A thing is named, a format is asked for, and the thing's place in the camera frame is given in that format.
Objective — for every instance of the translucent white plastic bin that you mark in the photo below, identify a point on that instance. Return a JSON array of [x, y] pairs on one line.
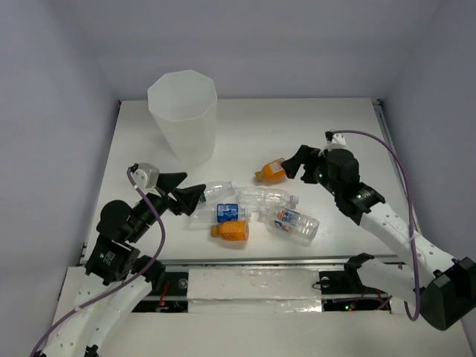
[[183, 104]]

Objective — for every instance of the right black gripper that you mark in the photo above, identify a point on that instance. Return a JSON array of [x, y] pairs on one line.
[[308, 155]]

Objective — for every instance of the clear crushed unlabelled bottle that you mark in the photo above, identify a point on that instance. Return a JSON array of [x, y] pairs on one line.
[[257, 197]]

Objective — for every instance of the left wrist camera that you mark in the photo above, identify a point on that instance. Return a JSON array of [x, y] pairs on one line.
[[146, 176]]

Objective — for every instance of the clear bottle orange blue label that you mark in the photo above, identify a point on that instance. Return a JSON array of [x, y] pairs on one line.
[[289, 224]]

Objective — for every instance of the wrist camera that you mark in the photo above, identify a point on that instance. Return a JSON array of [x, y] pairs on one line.
[[146, 176], [334, 140]]

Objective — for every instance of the aluminium side rail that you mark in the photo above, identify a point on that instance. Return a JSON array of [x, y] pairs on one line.
[[396, 161]]

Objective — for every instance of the clear bottle green label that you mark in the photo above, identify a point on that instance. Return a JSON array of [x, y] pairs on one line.
[[216, 190]]

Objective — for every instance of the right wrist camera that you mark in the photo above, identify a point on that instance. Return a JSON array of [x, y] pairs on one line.
[[334, 140]]

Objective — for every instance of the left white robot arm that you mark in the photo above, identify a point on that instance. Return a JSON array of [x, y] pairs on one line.
[[117, 276]]

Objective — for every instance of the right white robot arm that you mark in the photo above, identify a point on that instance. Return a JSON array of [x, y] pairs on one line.
[[439, 285]]

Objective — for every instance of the orange textured juice bottle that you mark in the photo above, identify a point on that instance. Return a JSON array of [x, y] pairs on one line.
[[235, 231]]

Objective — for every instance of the orange bottle with white label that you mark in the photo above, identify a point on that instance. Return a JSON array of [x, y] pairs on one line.
[[271, 172]]

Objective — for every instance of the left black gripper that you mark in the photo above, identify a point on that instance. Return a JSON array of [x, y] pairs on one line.
[[167, 198]]

